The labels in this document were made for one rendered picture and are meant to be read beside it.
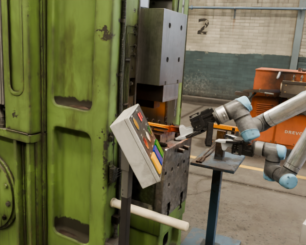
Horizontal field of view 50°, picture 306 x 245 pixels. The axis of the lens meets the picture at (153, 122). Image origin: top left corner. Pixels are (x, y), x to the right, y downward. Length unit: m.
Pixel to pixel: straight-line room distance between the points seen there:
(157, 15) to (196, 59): 7.87
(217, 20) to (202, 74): 1.52
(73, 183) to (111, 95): 0.62
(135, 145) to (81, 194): 0.80
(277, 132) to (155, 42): 3.82
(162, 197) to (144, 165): 0.70
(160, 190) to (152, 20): 0.95
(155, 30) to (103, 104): 0.48
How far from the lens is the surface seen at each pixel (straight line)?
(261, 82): 5.29
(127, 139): 1.26
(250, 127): 1.47
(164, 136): 1.94
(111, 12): 1.65
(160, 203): 1.98
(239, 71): 9.41
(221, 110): 1.48
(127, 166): 1.46
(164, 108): 2.24
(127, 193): 1.51
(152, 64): 1.81
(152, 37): 1.81
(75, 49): 1.85
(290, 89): 5.12
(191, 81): 9.71
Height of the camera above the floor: 1.46
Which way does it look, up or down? 13 degrees down
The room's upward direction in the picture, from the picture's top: 4 degrees clockwise
